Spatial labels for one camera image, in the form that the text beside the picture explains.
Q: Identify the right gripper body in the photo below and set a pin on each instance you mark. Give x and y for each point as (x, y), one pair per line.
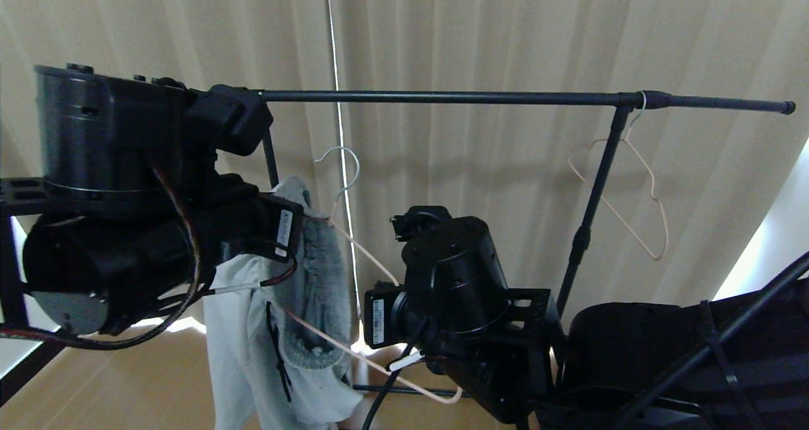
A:
(395, 316)

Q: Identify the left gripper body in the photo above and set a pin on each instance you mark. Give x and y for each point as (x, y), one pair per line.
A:
(126, 259)

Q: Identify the pink clothes hanger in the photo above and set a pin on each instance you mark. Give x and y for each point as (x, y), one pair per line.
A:
(600, 198)
(366, 257)

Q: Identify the pale grey shorts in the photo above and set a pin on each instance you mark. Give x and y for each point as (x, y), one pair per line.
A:
(240, 341)

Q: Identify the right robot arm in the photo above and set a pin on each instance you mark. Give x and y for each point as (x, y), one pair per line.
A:
(455, 272)

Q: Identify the black clothes rack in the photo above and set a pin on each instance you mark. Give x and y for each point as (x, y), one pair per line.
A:
(442, 96)

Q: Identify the beige curtain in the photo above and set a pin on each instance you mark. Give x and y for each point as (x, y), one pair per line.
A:
(474, 38)

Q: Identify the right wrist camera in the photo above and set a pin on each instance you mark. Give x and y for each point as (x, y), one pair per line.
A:
(417, 218)

